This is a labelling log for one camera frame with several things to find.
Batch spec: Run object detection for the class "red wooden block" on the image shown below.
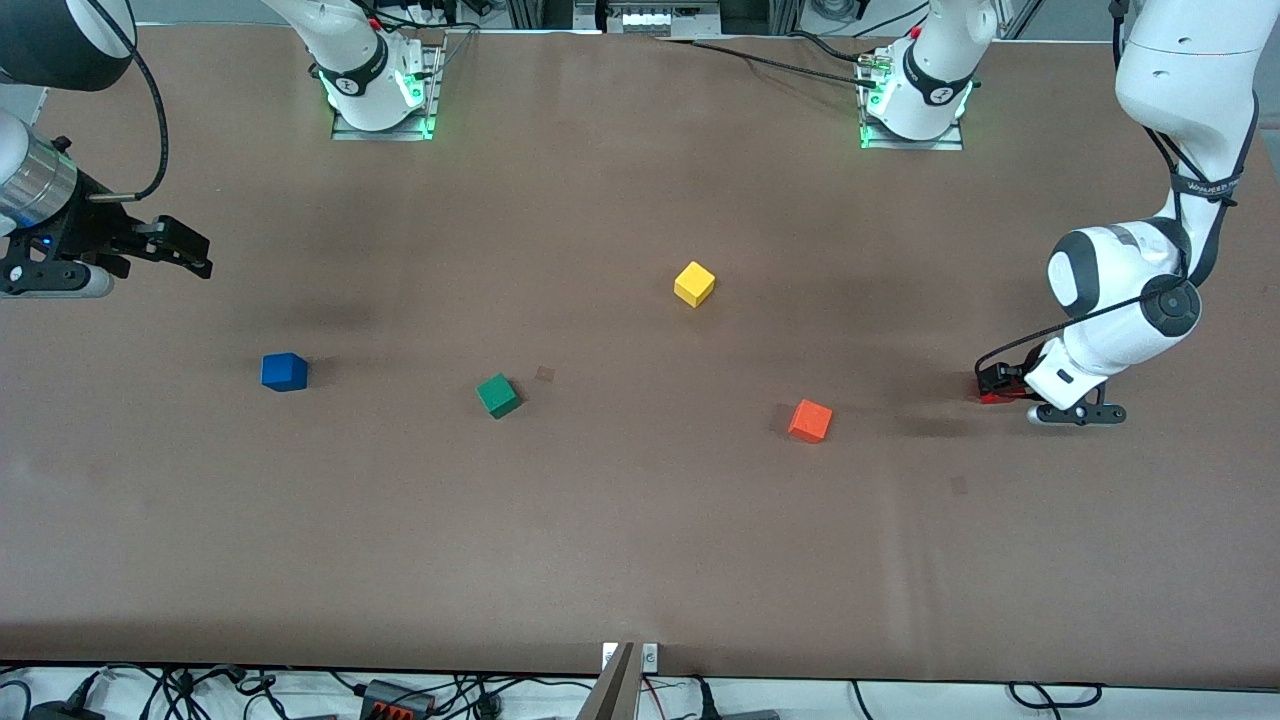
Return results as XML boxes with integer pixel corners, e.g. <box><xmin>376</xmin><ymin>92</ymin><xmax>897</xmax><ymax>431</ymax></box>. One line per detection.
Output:
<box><xmin>978</xmin><ymin>372</ymin><xmax>1036</xmax><ymax>405</ymax></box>

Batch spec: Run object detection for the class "blue wooden block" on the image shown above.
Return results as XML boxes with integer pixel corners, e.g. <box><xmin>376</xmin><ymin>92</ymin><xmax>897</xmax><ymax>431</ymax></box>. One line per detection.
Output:
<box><xmin>261</xmin><ymin>352</ymin><xmax>309</xmax><ymax>393</ymax></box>

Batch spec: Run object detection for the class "orange wooden block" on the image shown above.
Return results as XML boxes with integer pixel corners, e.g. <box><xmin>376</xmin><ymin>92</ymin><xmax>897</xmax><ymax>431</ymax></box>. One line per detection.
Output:
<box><xmin>787</xmin><ymin>399</ymin><xmax>834</xmax><ymax>445</ymax></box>

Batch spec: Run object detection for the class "yellow wooden block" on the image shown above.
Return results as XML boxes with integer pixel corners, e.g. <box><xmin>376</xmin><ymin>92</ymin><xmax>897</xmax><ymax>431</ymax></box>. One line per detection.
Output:
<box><xmin>673</xmin><ymin>261</ymin><xmax>717</xmax><ymax>309</ymax></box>

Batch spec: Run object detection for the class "green wooden block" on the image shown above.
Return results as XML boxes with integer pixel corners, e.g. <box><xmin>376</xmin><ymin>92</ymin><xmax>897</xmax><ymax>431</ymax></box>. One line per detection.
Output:
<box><xmin>476</xmin><ymin>373</ymin><xmax>522</xmax><ymax>420</ymax></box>

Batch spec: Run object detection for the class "black orange connector block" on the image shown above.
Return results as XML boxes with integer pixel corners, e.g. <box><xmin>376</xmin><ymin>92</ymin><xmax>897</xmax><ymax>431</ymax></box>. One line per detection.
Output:
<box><xmin>362</xmin><ymin>680</ymin><xmax>436</xmax><ymax>719</ymax></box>

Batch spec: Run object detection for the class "brown table mat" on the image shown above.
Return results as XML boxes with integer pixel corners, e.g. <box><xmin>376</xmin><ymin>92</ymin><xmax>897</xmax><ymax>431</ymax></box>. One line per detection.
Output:
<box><xmin>0</xmin><ymin>25</ymin><xmax>1280</xmax><ymax>691</ymax></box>

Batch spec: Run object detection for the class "grey metal terminal unit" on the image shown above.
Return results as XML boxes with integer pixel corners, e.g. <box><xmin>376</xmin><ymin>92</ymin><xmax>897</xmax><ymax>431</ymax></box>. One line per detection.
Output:
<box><xmin>600</xmin><ymin>0</ymin><xmax>723</xmax><ymax>39</ymax></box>

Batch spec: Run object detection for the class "brown wooden strip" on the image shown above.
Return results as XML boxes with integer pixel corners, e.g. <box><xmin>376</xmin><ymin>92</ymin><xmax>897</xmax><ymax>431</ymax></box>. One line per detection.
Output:
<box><xmin>578</xmin><ymin>642</ymin><xmax>641</xmax><ymax>720</ymax></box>

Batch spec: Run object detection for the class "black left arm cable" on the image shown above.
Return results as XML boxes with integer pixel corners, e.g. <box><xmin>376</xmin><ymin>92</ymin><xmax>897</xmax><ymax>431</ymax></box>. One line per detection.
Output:
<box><xmin>975</xmin><ymin>0</ymin><xmax>1261</xmax><ymax>381</ymax></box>

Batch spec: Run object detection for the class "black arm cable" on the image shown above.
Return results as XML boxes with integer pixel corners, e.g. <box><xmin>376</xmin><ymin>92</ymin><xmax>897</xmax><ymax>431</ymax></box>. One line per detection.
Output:
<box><xmin>85</xmin><ymin>0</ymin><xmax>169</xmax><ymax>203</ymax></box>
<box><xmin>975</xmin><ymin>0</ymin><xmax>1261</xmax><ymax>381</ymax></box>

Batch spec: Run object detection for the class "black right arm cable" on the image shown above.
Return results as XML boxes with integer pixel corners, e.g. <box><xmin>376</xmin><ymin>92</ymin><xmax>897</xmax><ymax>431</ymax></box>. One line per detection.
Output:
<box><xmin>85</xmin><ymin>0</ymin><xmax>169</xmax><ymax>203</ymax></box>

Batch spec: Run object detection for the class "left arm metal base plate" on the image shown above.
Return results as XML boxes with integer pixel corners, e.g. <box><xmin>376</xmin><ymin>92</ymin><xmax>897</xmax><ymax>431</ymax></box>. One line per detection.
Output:
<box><xmin>858</xmin><ymin>60</ymin><xmax>966</xmax><ymax>152</ymax></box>

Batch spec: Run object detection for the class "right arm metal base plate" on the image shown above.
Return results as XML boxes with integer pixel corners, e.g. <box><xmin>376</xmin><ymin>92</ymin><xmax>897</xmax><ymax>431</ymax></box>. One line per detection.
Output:
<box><xmin>330</xmin><ymin>40</ymin><xmax>446</xmax><ymax>142</ymax></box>

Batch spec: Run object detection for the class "looped black cable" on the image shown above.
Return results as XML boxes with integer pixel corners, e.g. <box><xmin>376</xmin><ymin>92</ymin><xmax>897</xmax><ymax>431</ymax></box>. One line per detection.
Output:
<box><xmin>1008</xmin><ymin>682</ymin><xmax>1104</xmax><ymax>709</ymax></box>

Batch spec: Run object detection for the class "long black cable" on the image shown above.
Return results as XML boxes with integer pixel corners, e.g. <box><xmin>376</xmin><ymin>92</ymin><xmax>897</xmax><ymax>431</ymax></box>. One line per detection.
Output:
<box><xmin>655</xmin><ymin>36</ymin><xmax>881</xmax><ymax>89</ymax></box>

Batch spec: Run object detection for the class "aluminium frame profile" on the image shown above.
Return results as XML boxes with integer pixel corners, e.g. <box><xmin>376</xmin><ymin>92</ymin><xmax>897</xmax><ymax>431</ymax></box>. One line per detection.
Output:
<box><xmin>505</xmin><ymin>0</ymin><xmax>601</xmax><ymax>31</ymax></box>

